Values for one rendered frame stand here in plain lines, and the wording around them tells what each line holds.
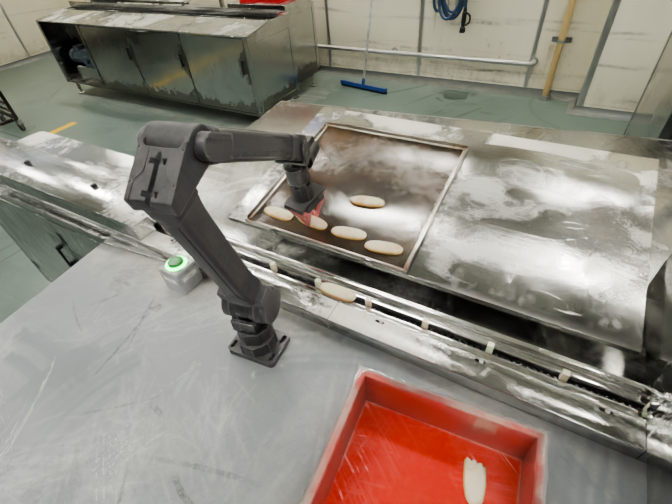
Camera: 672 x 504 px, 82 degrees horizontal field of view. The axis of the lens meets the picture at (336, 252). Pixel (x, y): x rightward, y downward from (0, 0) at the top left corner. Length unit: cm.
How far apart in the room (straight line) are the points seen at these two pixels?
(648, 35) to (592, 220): 302
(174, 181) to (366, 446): 56
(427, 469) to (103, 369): 72
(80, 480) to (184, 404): 21
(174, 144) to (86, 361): 67
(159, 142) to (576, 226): 93
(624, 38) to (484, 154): 288
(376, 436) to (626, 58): 371
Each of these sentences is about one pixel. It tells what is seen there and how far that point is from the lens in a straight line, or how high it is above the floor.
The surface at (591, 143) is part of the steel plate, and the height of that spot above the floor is 82.
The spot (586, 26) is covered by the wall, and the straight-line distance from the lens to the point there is 433.
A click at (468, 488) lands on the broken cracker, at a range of 78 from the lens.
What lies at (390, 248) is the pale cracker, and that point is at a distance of 98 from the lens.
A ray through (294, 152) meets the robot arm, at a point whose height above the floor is 117.
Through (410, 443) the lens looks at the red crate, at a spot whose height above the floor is 82.
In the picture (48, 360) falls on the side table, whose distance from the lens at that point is 115.
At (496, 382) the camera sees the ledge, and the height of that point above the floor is 86.
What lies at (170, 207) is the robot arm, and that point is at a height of 130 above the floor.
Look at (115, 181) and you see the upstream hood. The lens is 151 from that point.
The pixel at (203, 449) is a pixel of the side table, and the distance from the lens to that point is 85.
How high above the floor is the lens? 157
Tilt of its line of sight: 43 degrees down
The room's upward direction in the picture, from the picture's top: 6 degrees counter-clockwise
